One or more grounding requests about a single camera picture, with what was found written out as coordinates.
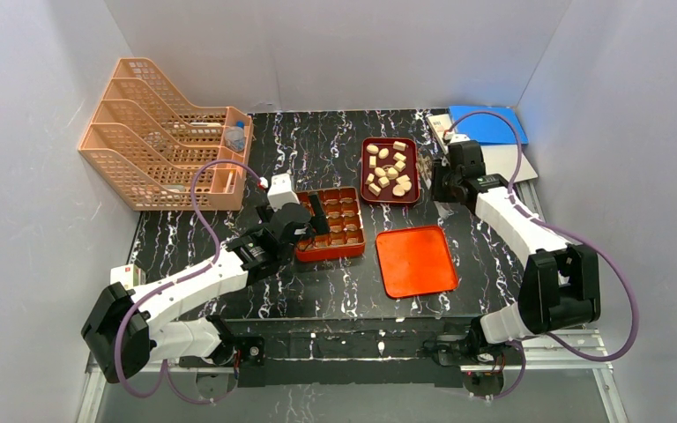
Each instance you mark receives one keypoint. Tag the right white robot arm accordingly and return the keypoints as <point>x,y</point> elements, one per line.
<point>560,284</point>

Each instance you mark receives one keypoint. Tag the orange box lid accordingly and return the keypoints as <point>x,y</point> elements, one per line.
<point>415,261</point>

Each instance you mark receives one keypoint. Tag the round white chocolate piece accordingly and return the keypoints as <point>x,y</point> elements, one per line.
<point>398,190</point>

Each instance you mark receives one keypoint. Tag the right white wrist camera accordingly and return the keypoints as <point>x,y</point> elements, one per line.
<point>452,138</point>

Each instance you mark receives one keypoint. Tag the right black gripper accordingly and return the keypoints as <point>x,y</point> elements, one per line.
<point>442,183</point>

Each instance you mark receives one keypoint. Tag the blue folder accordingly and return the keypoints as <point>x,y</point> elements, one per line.
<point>487,129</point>

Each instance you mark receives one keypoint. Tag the aluminium base frame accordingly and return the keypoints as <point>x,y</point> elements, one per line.
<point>331,322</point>

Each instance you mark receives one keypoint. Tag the square white chocolate piece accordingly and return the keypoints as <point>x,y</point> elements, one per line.
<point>374,189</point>

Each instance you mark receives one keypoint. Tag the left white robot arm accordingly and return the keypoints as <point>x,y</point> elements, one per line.
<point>129,327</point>

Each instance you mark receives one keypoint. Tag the white board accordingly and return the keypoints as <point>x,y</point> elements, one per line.
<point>499,159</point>

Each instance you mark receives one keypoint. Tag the small bottle with blue cap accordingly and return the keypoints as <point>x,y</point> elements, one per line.
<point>234,137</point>

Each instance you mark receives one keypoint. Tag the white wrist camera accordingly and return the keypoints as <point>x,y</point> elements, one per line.
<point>452,138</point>
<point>281,191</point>

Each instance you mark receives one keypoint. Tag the peach plastic file rack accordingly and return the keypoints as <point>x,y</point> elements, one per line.
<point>156,149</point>

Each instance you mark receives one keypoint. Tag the orange chocolate box with tray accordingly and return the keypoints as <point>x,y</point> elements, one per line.
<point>346,238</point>

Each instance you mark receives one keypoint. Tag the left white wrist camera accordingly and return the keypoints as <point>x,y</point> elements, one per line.
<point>281,191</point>

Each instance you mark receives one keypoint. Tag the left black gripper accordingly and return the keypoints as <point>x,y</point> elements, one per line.
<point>294,212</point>

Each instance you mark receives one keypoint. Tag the small white red box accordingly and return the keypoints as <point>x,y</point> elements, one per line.
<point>128,275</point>

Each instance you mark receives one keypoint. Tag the dark red chocolate tray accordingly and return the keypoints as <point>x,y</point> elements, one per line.
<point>387,161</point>

